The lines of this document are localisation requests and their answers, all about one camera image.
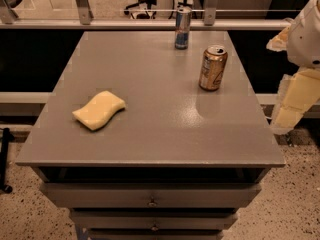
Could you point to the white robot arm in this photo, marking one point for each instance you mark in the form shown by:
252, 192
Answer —
299, 92

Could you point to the orange soda can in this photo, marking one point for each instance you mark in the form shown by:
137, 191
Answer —
212, 69

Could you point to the blue silver energy drink can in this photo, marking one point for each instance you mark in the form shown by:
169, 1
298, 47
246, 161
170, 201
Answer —
182, 27

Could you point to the grey drawer cabinet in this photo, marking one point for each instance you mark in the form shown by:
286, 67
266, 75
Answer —
171, 130

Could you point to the yellow sponge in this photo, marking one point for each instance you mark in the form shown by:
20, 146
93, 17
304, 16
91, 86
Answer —
99, 110

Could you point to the office chair base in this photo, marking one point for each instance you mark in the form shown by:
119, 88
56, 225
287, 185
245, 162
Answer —
142, 9

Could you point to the top grey drawer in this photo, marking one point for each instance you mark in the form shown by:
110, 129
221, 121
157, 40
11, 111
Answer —
90, 195

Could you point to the grey drawer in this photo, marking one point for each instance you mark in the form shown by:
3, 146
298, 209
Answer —
105, 234
174, 220
90, 195

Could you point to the bottom grey drawer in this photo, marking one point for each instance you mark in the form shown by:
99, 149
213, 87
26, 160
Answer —
105, 234

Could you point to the middle grey drawer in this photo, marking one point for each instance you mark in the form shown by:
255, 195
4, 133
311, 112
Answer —
174, 220

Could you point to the black stand on floor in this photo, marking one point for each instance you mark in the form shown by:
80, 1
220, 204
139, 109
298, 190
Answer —
6, 138

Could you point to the glass railing with metal posts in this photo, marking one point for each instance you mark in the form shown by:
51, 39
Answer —
82, 17

